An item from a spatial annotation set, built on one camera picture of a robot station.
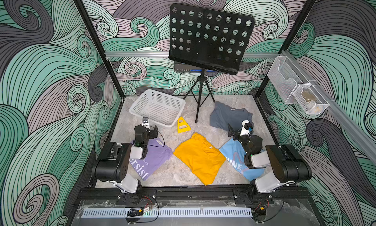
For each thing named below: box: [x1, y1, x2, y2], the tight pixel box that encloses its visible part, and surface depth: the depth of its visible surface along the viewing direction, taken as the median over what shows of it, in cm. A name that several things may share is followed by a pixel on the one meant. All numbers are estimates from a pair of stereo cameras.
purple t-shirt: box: [129, 137, 173, 181], surface depth 85 cm
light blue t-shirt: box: [218, 137, 265, 182], surface depth 87 cm
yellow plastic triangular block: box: [176, 116, 192, 134], surface depth 103 cm
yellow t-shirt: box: [173, 132, 227, 186], surface depth 88 cm
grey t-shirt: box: [209, 101, 255, 132], surface depth 108 cm
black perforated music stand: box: [168, 2, 256, 123], surface depth 69 cm
